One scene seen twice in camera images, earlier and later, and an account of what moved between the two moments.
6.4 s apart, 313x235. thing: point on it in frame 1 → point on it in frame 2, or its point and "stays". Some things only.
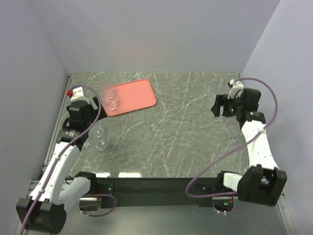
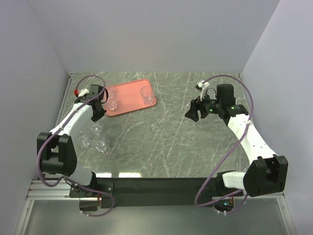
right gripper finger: x=218 y=110 → x=192 y=114
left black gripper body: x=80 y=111 → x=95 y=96
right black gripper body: x=232 y=109 → x=210 y=106
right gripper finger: x=222 y=100 → x=196 y=104
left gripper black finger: x=98 y=107 stays
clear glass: x=89 y=144 stays
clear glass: x=111 y=103 stays
